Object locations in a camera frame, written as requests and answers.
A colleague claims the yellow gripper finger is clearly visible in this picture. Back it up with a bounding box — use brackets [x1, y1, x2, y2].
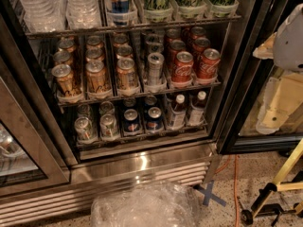
[253, 33, 276, 60]

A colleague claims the orange can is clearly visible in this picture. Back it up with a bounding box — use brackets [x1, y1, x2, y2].
[51, 64, 80, 97]

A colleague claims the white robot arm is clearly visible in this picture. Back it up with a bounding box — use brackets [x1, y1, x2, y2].
[253, 4, 303, 73]

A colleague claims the red cola can front right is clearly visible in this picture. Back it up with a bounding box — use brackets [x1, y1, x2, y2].
[196, 48, 221, 79]

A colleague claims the red cola can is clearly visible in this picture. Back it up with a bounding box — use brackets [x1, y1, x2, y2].
[164, 28, 181, 44]
[187, 26, 205, 45]
[192, 37, 210, 65]
[196, 48, 221, 79]
[171, 51, 194, 82]
[168, 40, 187, 69]

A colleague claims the red cola can middle right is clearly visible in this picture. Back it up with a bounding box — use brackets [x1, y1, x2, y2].
[192, 37, 210, 65]

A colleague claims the red cola can rear right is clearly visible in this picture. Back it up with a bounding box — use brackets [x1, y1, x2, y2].
[187, 26, 205, 45]

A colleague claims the red cola can front left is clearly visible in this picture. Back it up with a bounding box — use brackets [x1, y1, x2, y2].
[171, 51, 194, 82]

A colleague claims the red cola can middle left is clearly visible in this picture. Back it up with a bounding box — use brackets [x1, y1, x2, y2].
[168, 40, 187, 69]

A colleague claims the red cola can rear left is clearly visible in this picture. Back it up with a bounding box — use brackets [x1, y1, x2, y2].
[164, 28, 181, 44]

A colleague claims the slim silver can front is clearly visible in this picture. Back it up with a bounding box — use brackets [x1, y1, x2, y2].
[148, 52, 164, 85]

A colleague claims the slim silver can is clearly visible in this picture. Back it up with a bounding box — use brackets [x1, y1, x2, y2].
[148, 43, 164, 54]
[148, 52, 164, 85]

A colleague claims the slim silver can middle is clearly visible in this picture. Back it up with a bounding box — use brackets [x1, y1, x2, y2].
[148, 43, 164, 54]

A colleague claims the blue cola can front right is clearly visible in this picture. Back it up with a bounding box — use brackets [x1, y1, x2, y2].
[146, 107, 163, 131]

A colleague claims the blue cola can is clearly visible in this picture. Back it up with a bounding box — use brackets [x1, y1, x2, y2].
[124, 109, 140, 132]
[146, 107, 163, 131]

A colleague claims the blue cola can front left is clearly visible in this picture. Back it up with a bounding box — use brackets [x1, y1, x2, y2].
[124, 109, 140, 132]

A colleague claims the green can bottom left rear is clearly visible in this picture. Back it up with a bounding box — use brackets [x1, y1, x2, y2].
[77, 104, 94, 120]

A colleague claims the green can bottom left front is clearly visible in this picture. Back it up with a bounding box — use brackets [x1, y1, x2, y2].
[74, 116, 95, 141]

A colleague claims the orange can left column middle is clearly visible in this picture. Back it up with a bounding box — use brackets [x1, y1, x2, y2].
[53, 50, 73, 66]

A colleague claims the left glass fridge door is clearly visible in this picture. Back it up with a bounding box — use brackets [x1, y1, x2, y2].
[0, 78, 70, 198]

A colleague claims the white cap bottle right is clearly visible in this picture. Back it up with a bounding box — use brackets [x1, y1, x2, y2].
[188, 91, 206, 126]

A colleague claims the white cap bottle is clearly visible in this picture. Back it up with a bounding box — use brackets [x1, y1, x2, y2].
[188, 91, 206, 126]
[168, 95, 186, 129]

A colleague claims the white cap bottle left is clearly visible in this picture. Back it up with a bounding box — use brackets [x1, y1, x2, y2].
[168, 95, 186, 129]

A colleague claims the blue tape cross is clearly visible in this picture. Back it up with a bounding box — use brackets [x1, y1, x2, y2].
[195, 181, 226, 207]

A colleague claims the clear water bottle right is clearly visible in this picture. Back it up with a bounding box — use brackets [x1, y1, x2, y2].
[66, 0, 101, 29]

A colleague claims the clear water bottle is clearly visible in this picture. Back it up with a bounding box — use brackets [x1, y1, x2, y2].
[20, 0, 65, 33]
[66, 0, 101, 29]

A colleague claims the clear plastic bag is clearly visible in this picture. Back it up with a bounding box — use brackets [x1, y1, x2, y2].
[91, 182, 201, 227]

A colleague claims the clear water bottle left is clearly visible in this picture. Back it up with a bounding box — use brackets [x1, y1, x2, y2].
[20, 0, 65, 33]

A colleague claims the orange cable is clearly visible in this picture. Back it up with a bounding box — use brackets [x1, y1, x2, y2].
[215, 154, 241, 227]

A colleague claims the yellow black cart frame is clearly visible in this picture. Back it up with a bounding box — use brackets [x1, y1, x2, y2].
[241, 142, 303, 227]

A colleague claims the middle wire shelf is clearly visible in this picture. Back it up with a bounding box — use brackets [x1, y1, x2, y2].
[56, 79, 221, 107]

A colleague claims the wire shelf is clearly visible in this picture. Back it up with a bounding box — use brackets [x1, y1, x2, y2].
[25, 15, 241, 40]
[56, 79, 221, 107]

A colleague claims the top wire shelf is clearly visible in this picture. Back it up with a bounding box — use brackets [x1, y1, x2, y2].
[25, 15, 241, 40]

